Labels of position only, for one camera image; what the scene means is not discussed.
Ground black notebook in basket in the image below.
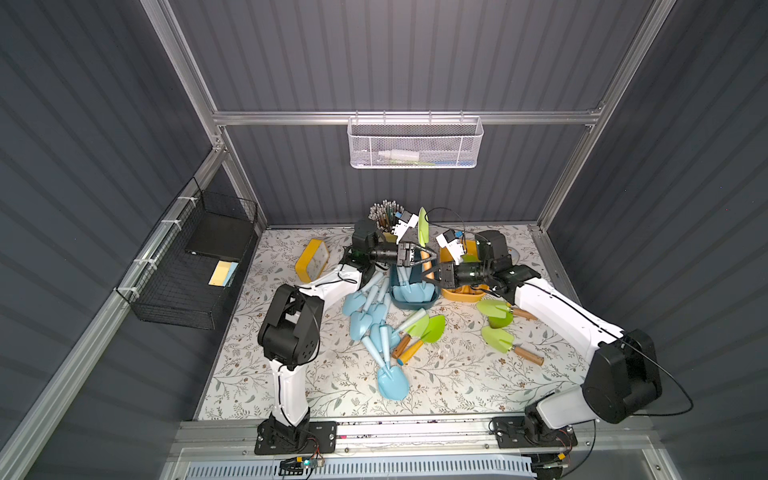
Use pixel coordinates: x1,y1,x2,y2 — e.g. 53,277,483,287
185,212,254,262

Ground bundle of colored pencils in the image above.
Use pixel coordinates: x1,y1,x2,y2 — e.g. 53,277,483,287
369,200,404,230

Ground white mesh wall basket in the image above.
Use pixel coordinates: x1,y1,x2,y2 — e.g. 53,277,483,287
347,115,485,170

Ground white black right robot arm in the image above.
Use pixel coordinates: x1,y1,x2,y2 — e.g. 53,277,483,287
423,230,662,430

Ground teal storage box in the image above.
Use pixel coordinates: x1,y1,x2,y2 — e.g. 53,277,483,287
390,265,439,310

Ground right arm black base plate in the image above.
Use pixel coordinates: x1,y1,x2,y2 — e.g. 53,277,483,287
488,415,578,450

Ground small green circuit board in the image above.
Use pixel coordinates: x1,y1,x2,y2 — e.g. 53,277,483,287
278,456,325,478

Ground black wire wall basket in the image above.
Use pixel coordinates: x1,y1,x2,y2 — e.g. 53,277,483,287
117,183,259,330

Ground yellow sticky note pad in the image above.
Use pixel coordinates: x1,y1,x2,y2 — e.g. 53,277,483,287
208,260,239,287

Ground green shovel brown handle front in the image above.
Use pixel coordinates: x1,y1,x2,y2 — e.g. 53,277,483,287
417,207,431,270

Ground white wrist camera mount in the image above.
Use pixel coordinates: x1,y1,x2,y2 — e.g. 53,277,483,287
435,229,466,265

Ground green shovel wooden handle right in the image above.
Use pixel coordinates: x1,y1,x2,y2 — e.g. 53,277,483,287
481,326,544,366

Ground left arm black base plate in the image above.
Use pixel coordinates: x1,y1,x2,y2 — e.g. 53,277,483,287
254,415,338,456

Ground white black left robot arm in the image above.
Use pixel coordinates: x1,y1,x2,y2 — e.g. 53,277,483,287
258,217,438,435

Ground light blue shovel front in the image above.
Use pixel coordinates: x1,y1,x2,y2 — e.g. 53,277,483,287
361,336,410,401

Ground yellow storage box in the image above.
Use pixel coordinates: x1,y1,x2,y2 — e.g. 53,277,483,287
440,239,487,303

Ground white bottle in mesh basket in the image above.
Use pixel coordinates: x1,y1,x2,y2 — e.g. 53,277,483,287
378,149,420,163

